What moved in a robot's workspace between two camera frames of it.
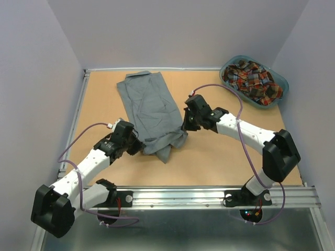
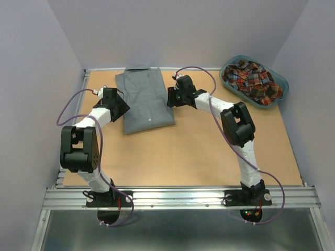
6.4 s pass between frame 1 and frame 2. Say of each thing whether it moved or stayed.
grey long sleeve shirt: moved
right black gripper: moved
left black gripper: moved
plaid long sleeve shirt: stayed
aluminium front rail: stayed
